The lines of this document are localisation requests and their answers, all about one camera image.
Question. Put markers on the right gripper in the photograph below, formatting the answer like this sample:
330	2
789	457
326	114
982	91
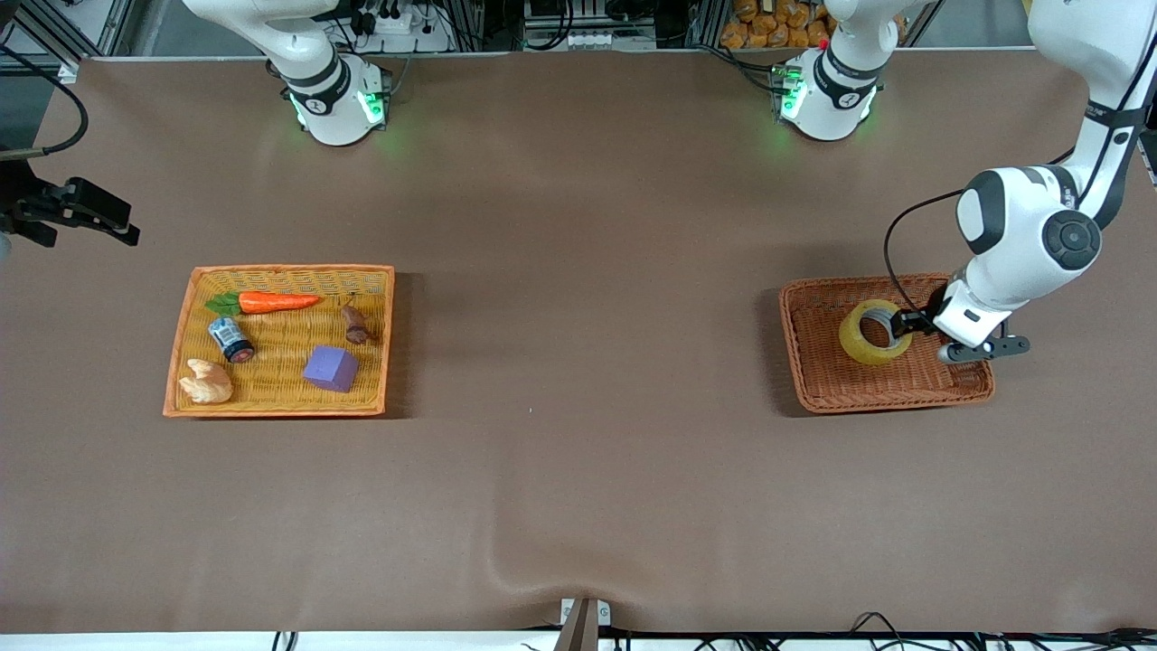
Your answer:
27	201

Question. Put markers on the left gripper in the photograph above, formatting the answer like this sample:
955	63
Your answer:
921	321

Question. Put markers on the yellowish clear tape roll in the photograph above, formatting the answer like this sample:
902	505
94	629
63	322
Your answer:
854	339

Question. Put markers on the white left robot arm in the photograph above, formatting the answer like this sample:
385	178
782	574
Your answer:
1030	226

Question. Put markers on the brown wicker basket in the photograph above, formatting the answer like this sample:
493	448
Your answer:
859	384

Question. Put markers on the small blue-labelled can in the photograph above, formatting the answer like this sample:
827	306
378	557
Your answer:
230	339

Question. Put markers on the tan toy croissant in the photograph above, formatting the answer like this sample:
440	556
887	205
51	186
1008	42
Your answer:
208	382

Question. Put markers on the orange toy carrot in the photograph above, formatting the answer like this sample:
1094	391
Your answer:
276	301

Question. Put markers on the orange woven tray basket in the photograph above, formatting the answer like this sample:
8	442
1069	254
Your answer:
280	398

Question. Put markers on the purple foam cube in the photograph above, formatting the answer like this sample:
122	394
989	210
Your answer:
330	369

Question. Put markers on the small brown toy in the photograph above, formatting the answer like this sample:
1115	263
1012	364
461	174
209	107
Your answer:
355	325

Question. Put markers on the bag of orange buns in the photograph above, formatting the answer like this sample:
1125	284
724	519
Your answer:
777	27

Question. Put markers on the white power strip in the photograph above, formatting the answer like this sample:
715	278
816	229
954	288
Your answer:
402	27

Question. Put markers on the aluminium frame profile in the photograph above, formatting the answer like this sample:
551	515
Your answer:
54	36

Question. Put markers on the metal table edge bracket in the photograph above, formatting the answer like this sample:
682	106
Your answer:
583	619

